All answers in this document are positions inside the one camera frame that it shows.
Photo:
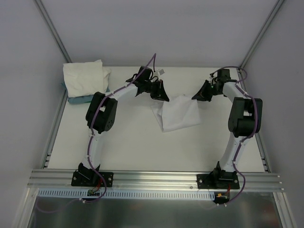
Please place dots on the white slotted cable duct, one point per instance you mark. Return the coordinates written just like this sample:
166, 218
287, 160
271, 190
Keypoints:
129, 194

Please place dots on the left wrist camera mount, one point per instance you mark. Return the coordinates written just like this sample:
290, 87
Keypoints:
159, 72

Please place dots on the aluminium frame post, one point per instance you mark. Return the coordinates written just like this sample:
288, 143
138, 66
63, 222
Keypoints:
53, 31
266, 25

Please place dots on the white t shirt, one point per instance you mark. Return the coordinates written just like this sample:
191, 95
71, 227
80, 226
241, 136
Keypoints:
178, 113
83, 79

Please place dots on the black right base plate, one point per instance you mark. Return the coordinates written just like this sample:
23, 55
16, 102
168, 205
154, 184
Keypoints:
209, 181

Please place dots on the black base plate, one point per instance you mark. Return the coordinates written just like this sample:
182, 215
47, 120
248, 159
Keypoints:
209, 181
107, 178

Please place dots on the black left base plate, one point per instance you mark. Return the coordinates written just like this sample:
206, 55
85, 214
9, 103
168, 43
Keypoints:
107, 178

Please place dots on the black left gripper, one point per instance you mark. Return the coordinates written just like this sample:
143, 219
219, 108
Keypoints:
156, 89

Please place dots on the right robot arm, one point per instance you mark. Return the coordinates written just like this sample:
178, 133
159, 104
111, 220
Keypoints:
243, 123

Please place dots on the left side aluminium rail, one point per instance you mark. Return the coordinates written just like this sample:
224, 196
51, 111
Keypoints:
54, 129

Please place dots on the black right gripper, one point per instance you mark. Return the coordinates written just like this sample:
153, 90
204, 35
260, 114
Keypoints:
209, 90

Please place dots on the aluminium front rail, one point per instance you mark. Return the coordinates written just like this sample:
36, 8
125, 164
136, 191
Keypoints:
153, 180

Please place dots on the folded blue t shirt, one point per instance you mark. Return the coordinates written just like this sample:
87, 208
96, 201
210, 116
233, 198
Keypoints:
82, 99

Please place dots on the right aluminium frame post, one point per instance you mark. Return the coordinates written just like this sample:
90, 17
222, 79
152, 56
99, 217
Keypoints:
266, 25

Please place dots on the folded white t shirt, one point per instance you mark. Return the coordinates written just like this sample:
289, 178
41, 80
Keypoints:
83, 79

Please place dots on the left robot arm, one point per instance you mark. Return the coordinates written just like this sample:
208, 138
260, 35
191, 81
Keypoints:
101, 115

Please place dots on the left aluminium frame post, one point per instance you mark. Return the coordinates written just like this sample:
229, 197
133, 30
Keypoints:
53, 31

